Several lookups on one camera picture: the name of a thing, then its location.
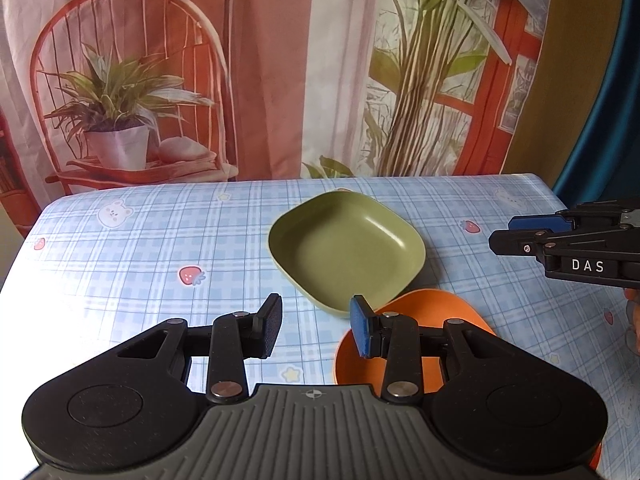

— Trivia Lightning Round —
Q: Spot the orange round plate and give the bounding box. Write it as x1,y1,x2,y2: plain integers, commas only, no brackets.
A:
332,288,604,480

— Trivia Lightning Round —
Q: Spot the printed backdrop cloth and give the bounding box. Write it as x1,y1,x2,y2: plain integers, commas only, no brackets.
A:
0,0,557,239

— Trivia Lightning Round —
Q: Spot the green square plate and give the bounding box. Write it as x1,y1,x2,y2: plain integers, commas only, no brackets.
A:
267,190,427,320

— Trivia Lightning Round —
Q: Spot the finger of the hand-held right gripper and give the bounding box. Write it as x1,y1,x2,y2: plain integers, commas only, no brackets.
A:
508,201,640,235
488,228,640,262

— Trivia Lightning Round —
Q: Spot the blue checked tablecloth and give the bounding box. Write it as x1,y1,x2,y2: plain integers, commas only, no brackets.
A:
0,173,640,480

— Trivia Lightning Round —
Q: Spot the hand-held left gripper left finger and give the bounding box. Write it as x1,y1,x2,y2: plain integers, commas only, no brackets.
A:
117,293,284,405

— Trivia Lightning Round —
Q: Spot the blue curtain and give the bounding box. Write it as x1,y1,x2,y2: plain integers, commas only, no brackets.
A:
552,7,640,212

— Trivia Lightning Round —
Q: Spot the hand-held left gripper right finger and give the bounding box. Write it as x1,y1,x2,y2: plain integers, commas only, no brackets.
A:
349,294,507,405

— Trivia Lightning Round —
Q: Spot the person's right hand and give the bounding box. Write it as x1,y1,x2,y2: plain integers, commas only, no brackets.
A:
623,287,640,354

